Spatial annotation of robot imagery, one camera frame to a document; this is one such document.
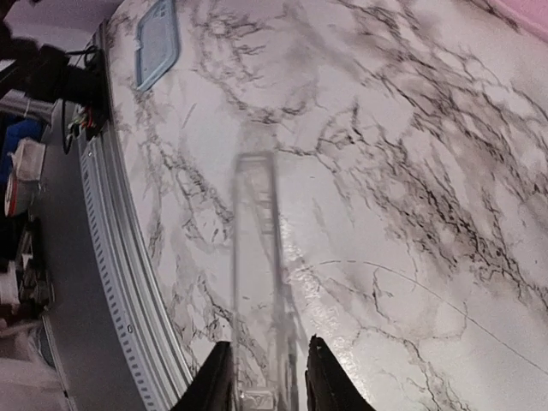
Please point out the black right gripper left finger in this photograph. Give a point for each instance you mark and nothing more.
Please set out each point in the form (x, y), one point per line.
(212, 387)

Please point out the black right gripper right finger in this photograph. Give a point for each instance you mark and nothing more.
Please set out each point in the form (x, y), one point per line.
(329, 387)

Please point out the clear phone case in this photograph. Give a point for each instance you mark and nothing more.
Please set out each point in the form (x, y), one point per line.
(263, 338)

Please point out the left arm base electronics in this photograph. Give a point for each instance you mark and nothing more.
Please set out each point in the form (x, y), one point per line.
(76, 76)

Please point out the light blue phone case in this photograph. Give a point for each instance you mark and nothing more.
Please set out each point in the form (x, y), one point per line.
(158, 45)

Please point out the aluminium table front rail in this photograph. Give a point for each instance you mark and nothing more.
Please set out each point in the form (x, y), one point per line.
(141, 322)

